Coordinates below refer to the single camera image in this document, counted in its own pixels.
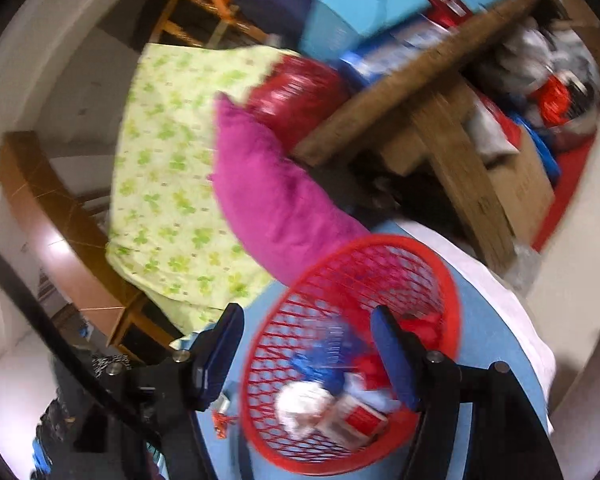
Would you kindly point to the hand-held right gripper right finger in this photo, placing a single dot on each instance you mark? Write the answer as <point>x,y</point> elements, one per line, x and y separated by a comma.
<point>392,355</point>

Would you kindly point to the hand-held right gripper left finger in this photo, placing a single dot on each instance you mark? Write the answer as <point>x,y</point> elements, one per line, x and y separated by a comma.
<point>220,355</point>

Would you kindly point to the blue plastic wrapper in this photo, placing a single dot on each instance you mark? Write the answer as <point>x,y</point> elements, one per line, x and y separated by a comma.
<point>330,355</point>

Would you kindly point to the small white and red carton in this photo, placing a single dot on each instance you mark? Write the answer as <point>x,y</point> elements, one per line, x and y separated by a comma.
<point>355,417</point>

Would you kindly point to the white tissue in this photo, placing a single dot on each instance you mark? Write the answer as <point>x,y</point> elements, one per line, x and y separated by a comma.
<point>300,405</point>

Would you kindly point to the red mesh plastic basket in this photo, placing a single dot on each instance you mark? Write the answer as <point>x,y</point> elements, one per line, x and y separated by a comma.
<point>365,246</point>

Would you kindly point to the small orange wrapper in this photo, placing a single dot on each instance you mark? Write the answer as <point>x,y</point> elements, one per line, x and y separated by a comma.
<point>222,417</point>

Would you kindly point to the blue blanket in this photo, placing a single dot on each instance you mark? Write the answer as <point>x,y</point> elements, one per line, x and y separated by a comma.
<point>485,340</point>

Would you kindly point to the black dotted garment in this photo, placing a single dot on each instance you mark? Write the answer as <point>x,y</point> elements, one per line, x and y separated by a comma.
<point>111,364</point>

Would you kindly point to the pink pillow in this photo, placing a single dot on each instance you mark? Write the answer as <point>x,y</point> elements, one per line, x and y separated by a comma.
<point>280,200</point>

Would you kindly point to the green floral quilt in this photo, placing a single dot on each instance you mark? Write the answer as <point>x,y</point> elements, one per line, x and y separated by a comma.
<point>170,185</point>

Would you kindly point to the curved wooden column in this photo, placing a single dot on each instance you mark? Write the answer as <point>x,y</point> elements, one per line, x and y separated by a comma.
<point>55,230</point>

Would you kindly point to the brown cardboard box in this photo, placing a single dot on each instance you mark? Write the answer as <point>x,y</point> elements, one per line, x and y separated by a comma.
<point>522,185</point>

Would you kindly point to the wooden table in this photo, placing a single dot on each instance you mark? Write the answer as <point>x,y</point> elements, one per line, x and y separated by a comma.
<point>430,110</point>

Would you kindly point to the large red plastic bag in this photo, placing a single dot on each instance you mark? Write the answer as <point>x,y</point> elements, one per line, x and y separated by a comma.
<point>300,95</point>

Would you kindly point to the metal bowl with red bag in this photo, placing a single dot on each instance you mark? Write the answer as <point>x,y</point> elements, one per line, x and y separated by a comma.
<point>560,95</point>

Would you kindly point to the blue and white packet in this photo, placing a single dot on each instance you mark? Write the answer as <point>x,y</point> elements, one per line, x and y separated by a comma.
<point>395,45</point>

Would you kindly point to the wooden banister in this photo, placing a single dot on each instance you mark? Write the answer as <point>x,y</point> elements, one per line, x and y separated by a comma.
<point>205,15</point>

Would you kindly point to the light blue cardboard box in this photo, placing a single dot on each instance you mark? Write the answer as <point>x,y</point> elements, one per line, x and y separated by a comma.
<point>360,15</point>

